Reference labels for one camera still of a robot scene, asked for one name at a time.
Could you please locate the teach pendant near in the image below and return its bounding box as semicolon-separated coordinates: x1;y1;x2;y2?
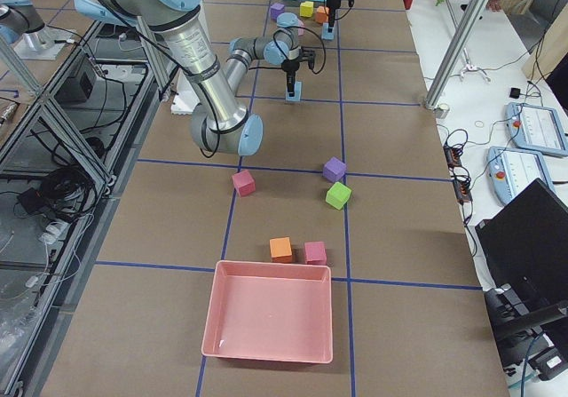
487;146;555;205

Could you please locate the green block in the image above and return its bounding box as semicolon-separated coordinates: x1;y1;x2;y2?
325;181;352;210

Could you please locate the pink plastic tray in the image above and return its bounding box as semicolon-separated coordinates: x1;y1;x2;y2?
201;260;334;364

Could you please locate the teach pendant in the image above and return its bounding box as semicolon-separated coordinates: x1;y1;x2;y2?
487;146;555;205
505;102;567;157

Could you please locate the black laptop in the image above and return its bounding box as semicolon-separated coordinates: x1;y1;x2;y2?
474;177;568;300

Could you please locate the aluminium frame post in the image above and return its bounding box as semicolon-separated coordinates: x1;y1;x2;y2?
423;0;489;110

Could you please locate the orange block near pink tray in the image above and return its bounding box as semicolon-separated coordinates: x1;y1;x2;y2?
269;237;294;263

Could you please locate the teach pendant far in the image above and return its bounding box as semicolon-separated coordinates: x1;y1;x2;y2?
505;102;567;157

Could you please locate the orange block left side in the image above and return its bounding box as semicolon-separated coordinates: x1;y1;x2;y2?
314;5;329;25

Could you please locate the purple block left side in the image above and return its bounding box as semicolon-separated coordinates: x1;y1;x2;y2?
269;2;286;21

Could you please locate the yellow block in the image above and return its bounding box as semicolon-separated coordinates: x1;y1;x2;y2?
299;1;314;18

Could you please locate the purple block right side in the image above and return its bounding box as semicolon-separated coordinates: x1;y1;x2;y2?
322;156;347;183

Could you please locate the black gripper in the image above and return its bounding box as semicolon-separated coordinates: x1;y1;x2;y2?
280;48;304;96
327;0;343;33

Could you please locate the light blue block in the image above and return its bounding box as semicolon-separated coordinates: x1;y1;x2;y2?
285;81;303;102
321;22;335;41

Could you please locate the purple block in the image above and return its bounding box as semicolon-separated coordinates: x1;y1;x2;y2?
269;2;286;21
322;156;347;183

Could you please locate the pink block near pedestal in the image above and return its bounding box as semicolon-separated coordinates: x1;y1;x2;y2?
232;170;256;197

